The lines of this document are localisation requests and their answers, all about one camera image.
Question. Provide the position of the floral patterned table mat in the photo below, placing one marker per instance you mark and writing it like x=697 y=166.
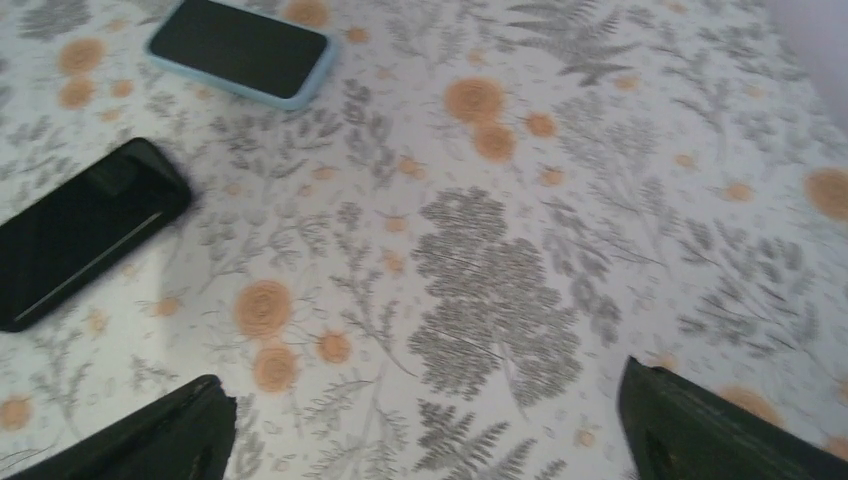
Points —
x=439 y=268

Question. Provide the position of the phone in light blue case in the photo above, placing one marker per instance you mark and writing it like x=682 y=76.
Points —
x=270 y=61

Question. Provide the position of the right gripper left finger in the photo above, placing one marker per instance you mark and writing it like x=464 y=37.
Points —
x=187 y=434

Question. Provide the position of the black phone centre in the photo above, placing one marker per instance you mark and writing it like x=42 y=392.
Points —
x=67 y=239

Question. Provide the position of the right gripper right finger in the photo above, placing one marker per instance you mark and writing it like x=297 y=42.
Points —
x=676 y=429

